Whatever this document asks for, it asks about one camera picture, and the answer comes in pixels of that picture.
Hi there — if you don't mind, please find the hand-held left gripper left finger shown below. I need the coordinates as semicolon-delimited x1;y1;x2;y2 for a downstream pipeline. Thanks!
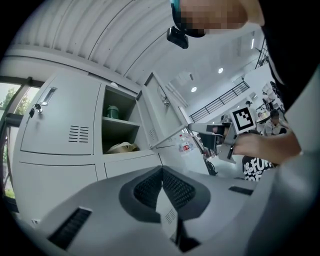
118;165;164;224

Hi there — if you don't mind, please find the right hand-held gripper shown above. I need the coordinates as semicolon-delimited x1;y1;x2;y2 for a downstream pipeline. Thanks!
187;106;260;165

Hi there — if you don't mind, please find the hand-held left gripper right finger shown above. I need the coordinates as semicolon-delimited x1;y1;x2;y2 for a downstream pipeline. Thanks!
161;165;212;221

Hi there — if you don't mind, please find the grey metal locker door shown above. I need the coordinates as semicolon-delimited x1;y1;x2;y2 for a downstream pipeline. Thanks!
136;71;189;150

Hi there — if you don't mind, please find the person's right forearm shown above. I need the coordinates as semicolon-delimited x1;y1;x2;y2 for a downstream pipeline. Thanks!
257;129;303;166

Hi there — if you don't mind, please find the grey metal locker cabinet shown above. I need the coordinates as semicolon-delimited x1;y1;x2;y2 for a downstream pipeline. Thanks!
11;67;208;182

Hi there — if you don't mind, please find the closed grey locker door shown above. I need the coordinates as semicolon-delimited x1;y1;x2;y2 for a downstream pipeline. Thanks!
20;71;103;156

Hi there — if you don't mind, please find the person's right hand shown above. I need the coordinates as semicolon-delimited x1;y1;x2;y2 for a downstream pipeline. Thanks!
231;132;261;157

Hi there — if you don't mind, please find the black metal railing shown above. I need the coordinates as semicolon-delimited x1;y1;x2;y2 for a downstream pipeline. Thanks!
189;80;251;124

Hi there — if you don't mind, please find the brown paper bag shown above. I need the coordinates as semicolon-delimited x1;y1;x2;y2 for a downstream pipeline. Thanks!
106;141;141;154

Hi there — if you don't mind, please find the white round table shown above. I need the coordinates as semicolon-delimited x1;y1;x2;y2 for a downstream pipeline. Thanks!
255;113;272;124

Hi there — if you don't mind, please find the person's black printed shirt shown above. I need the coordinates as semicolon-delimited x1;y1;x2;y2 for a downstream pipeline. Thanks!
242;154;278;181

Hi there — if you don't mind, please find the green lidded container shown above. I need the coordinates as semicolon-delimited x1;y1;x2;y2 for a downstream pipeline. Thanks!
106;104;120;119

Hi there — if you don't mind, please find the person's head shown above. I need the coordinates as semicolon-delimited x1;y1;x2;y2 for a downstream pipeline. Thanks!
170;0;266;38

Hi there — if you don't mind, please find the key with black fob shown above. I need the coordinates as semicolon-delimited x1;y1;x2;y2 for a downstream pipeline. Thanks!
28;103;44;119

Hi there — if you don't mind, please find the red and white wall sticker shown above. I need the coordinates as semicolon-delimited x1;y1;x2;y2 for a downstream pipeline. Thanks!
177;133;196;157

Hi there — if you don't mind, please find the black head-worn camera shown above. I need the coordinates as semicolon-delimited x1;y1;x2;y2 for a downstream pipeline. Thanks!
166;26;190;50

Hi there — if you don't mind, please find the window with dark frame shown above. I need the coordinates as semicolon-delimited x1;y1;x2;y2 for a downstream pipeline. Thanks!
0;76;42;213

